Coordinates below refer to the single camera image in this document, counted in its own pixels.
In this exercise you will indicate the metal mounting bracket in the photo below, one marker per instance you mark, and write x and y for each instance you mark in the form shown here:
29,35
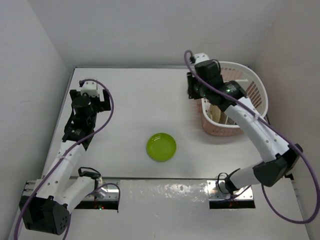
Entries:
108,191
215,195

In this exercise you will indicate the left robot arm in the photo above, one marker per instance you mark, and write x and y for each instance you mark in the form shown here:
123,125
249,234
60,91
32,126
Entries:
49,207

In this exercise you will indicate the right metal mounting bracket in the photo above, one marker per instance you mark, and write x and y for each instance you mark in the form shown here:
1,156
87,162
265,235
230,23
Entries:
215,195

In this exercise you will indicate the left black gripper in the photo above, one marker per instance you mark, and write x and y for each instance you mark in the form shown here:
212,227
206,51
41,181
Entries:
102,105

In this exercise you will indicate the left metal mounting bracket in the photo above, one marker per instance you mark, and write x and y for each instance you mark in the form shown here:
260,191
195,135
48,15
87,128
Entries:
108,191

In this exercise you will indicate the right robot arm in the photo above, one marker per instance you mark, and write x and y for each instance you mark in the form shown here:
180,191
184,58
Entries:
277,157

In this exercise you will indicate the green red rimmed plate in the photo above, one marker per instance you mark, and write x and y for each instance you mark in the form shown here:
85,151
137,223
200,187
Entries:
226,120

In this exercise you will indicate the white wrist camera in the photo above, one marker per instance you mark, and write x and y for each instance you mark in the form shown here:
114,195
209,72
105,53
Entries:
89,89
199,58

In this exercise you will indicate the beige plate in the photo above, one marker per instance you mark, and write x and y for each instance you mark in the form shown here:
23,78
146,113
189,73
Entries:
215,113

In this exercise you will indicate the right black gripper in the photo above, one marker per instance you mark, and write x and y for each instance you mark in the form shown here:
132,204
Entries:
193,94

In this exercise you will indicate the white pink dish rack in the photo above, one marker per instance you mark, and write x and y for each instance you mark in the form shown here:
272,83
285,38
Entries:
254,88

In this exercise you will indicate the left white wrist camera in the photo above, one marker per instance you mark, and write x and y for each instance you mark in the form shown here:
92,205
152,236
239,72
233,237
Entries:
89,89

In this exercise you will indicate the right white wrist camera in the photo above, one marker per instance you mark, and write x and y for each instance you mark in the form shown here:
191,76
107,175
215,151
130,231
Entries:
199,58

